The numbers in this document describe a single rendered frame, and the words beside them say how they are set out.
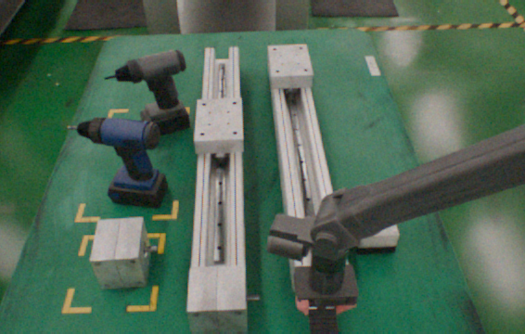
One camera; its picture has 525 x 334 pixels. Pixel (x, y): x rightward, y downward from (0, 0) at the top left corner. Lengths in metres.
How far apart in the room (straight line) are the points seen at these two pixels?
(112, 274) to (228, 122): 0.43
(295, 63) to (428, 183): 0.80
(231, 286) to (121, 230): 0.26
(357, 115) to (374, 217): 0.74
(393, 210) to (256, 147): 0.66
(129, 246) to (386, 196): 0.51
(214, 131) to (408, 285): 0.53
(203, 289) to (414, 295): 0.41
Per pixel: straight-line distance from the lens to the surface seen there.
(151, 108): 1.34
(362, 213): 0.69
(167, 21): 2.58
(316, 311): 0.96
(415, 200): 0.66
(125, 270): 0.99
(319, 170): 1.10
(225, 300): 0.88
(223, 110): 1.20
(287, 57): 1.40
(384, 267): 1.05
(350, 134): 1.34
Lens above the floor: 1.62
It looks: 43 degrees down
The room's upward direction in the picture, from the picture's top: 2 degrees counter-clockwise
